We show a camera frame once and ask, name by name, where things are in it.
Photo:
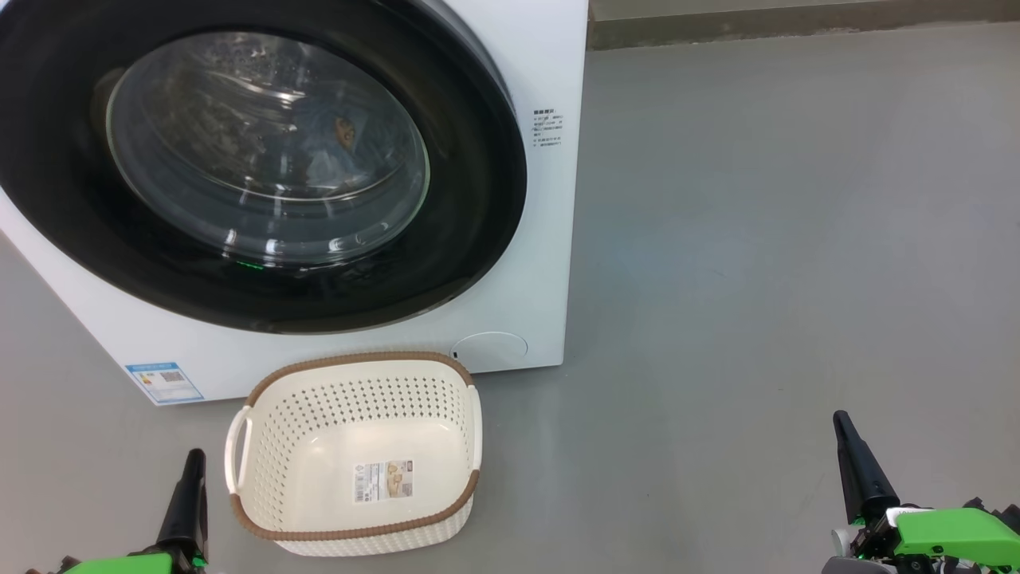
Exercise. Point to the printed text label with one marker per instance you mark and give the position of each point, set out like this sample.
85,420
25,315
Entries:
548,127

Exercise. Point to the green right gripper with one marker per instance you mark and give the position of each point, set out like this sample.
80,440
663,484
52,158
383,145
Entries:
948,534

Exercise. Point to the white front-load washing machine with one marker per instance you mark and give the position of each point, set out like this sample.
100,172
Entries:
542,263

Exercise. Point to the blue patterned garment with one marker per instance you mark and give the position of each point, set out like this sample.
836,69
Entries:
344,131

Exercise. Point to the dark round washer door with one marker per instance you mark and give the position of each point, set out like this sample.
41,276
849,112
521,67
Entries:
478,199

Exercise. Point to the paper basket label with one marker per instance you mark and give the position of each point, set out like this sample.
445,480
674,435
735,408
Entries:
384,481

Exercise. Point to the round white filter cover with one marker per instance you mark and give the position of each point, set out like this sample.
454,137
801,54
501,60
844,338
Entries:
490,352

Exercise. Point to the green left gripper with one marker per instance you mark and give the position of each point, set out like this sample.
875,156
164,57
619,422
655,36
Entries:
119,564

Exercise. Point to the cream perforated laundry basket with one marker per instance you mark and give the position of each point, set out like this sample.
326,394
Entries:
358,414

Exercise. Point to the blue energy label sticker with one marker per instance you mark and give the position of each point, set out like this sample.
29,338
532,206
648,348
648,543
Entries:
165,383

